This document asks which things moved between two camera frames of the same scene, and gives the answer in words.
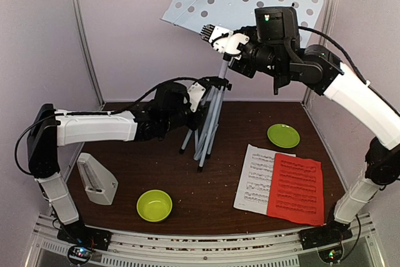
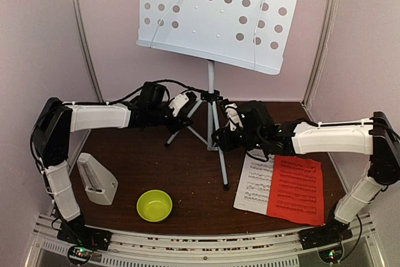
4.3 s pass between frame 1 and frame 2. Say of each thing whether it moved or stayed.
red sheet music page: stayed
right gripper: moved
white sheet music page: stayed
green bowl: stayed
